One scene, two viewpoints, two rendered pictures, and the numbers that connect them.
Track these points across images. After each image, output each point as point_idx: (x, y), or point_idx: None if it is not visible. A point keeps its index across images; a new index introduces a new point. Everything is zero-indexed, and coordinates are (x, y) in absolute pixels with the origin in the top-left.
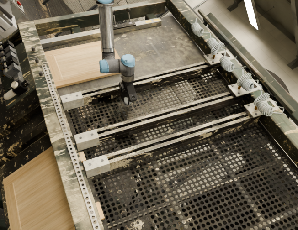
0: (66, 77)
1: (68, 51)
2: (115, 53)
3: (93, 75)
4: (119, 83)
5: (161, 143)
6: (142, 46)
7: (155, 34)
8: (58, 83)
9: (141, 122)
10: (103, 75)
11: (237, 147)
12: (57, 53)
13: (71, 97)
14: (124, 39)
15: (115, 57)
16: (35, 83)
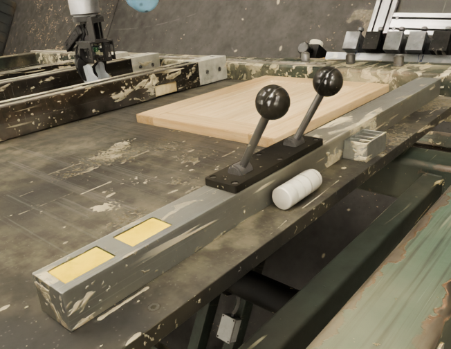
0: (265, 82)
1: (338, 96)
2: (203, 122)
3: (211, 93)
4: (109, 39)
5: (13, 70)
6: (122, 174)
7: (74, 233)
8: (266, 77)
9: (53, 70)
10: (189, 98)
11: None
12: (355, 89)
13: (205, 57)
14: (224, 167)
15: (193, 119)
16: (296, 58)
